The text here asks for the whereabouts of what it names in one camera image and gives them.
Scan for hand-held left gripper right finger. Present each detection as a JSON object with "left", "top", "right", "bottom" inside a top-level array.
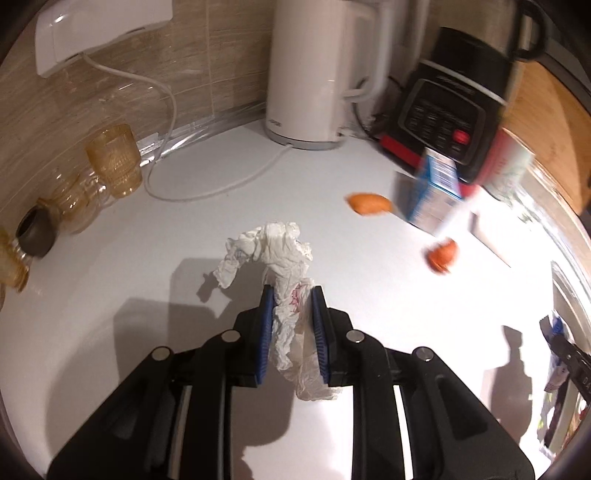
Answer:
[{"left": 310, "top": 286, "right": 536, "bottom": 480}]

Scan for white tissue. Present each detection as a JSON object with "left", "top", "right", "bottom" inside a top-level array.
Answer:
[{"left": 213, "top": 222, "right": 345, "bottom": 401}]

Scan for white power cable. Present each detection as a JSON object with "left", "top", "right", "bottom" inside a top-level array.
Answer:
[{"left": 81, "top": 53, "right": 294, "bottom": 201}]

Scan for white electric kettle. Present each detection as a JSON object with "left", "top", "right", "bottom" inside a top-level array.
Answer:
[{"left": 265, "top": 0, "right": 393, "bottom": 151}]

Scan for dark brown cup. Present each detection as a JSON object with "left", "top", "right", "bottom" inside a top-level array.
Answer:
[{"left": 16, "top": 205, "right": 58, "bottom": 258}]

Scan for blue and white carton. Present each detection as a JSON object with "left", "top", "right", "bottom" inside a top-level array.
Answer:
[{"left": 399, "top": 148, "right": 465, "bottom": 234}]

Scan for black power cable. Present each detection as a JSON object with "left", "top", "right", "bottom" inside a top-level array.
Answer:
[{"left": 353, "top": 74, "right": 416, "bottom": 144}]

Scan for white packet wrapper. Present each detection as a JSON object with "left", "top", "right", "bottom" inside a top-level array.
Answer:
[{"left": 539, "top": 314, "right": 571, "bottom": 453}]

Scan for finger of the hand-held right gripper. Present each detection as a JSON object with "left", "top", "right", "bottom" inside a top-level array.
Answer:
[{"left": 549, "top": 333, "right": 591, "bottom": 393}]

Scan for orange peel piece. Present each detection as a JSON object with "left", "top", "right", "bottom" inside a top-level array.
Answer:
[
  {"left": 347, "top": 193, "right": 393, "bottom": 217},
  {"left": 426, "top": 237, "right": 459, "bottom": 274}
]

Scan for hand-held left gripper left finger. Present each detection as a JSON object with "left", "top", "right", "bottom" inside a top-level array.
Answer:
[{"left": 46, "top": 285, "right": 274, "bottom": 480}]

